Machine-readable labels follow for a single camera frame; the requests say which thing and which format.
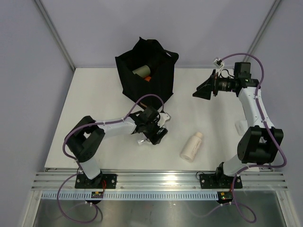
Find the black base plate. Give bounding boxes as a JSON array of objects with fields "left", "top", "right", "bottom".
[
  {"left": 199, "top": 173, "right": 233, "bottom": 189},
  {"left": 75, "top": 173, "right": 117, "bottom": 189}
]

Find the cream white bottle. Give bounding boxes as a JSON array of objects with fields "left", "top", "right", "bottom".
[{"left": 180, "top": 132, "right": 203, "bottom": 163}]

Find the left aluminium frame post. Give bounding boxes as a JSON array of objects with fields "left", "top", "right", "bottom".
[{"left": 33, "top": 0, "right": 76, "bottom": 72}]

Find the green bottle white cap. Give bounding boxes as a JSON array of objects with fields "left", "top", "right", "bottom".
[{"left": 132, "top": 65, "right": 152, "bottom": 79}]

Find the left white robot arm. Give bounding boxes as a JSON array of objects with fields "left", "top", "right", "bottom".
[{"left": 62, "top": 106, "right": 171, "bottom": 189}]

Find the aluminium mounting rail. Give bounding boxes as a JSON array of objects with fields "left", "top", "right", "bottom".
[{"left": 30, "top": 141, "right": 288, "bottom": 192}]

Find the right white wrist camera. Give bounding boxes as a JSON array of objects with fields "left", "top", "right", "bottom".
[{"left": 213, "top": 57, "right": 225, "bottom": 75}]

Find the black canvas bag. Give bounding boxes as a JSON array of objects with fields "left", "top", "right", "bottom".
[{"left": 115, "top": 37, "right": 179, "bottom": 109}]

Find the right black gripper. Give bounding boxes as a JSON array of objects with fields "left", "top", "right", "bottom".
[{"left": 193, "top": 70, "right": 233, "bottom": 101}]

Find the right aluminium frame post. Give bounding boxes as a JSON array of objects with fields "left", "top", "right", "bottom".
[{"left": 247, "top": 0, "right": 283, "bottom": 54}]

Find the white slotted cable duct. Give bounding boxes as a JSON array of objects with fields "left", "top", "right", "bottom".
[{"left": 41, "top": 191, "right": 219, "bottom": 201}]

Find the aluminium frame post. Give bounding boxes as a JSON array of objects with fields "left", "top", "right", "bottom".
[
  {"left": 247, "top": 0, "right": 283, "bottom": 54},
  {"left": 33, "top": 0, "right": 76, "bottom": 72}
]

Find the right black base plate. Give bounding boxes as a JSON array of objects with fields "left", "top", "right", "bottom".
[{"left": 199, "top": 173, "right": 233, "bottom": 189}]

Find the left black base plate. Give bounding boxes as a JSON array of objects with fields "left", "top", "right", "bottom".
[{"left": 75, "top": 173, "right": 117, "bottom": 189}]

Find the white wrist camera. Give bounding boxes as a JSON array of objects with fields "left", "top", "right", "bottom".
[
  {"left": 158, "top": 113, "right": 171, "bottom": 127},
  {"left": 213, "top": 57, "right": 225, "bottom": 75}
]

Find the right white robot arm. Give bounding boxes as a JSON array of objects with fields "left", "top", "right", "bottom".
[{"left": 193, "top": 62, "right": 284, "bottom": 189}]

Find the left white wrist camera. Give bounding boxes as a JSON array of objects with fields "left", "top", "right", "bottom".
[{"left": 158, "top": 113, "right": 171, "bottom": 127}]

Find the silver metallic bottle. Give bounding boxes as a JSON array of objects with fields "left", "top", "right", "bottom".
[{"left": 137, "top": 138, "right": 152, "bottom": 145}]

